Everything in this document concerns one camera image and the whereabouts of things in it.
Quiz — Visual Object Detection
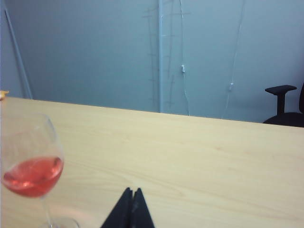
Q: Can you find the thin white cord with switch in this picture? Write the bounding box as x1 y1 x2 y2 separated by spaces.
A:
220 0 247 119
179 0 190 116

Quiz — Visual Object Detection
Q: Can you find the wine glass with red liquid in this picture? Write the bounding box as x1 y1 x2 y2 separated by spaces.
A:
0 113 80 228

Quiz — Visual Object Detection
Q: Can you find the diagonal white wall rail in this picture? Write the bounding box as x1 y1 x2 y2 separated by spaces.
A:
4 7 33 100

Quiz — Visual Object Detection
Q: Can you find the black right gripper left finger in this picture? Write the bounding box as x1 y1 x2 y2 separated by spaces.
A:
100 187 134 228

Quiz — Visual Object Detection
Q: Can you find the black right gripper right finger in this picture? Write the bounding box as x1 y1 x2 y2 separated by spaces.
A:
129 187 155 228

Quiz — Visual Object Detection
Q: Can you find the black office chair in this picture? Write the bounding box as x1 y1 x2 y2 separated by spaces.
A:
263 83 304 128

